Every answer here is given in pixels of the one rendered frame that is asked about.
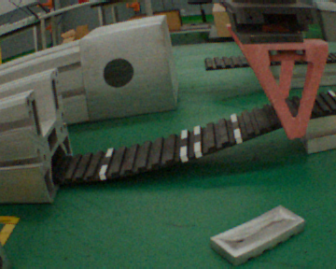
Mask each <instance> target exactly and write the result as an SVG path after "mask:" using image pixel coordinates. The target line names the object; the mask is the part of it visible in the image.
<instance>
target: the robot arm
mask: <svg viewBox="0 0 336 269"><path fill-rule="evenodd" d="M218 2H219V4H220V5H221V6H222V7H224V8H225V11H226V12H228V18H229V20H230V23H231V24H226V27H227V29H228V31H229V33H230V34H231V36H232V37H233V39H234V40H235V42H236V43H237V45H238V47H239V49H240V50H241V52H242V53H243V54H244V56H245V57H246V59H247V61H248V63H249V64H250V66H251V68H252V69H253V70H254V73H255V75H256V77H257V79H258V80H259V82H260V85H261V87H262V89H263V90H264V91H265V94H266V95H267V97H268V99H269V101H270V103H271V105H272V106H273V107H274V109H275V112H276V114H277V116H278V118H279V120H280V121H281V124H282V126H283V128H284V130H285V133H286V135H287V138H288V139H292V138H298V137H302V136H304V135H305V131H306V127H307V125H308V122H309V119H310V115H311V111H312V108H313V104H314V100H315V96H316V93H317V89H318V85H319V82H320V79H321V78H322V77H321V76H322V74H323V71H324V70H323V69H324V67H325V63H326V60H327V57H328V54H329V49H328V43H327V42H325V41H323V40H322V39H321V40H320V39H317V40H316V39H315V40H313V39H311V40H310V39H307V40H306V39H304V40H303V38H302V34H300V33H298V32H309V31H310V29H309V27H308V23H310V24H318V19H317V16H316V12H315V7H312V6H310V5H306V4H304V3H301V2H297V0H218ZM294 60H295V61H297V60H300V61H301V60H304V61H306V62H308V67H307V71H306V72H307V73H306V77H305V83H304V86H303V91H302V95H301V96H302V98H301V102H300V106H299V111H298V115H297V117H295V118H293V117H291V114H290V112H289V109H288V107H287V103H286V102H285V100H284V98H287V97H288V92H289V87H290V82H291V75H292V70H293V69H292V68H293V64H294ZM273 61H276V62H277V61H281V62H282V63H281V65H282V66H281V72H280V78H279V79H280V80H279V85H278V86H277V84H276V81H275V79H274V78H273V75H272V72H271V71H270V69H269V64H270V62H273Z"/></svg>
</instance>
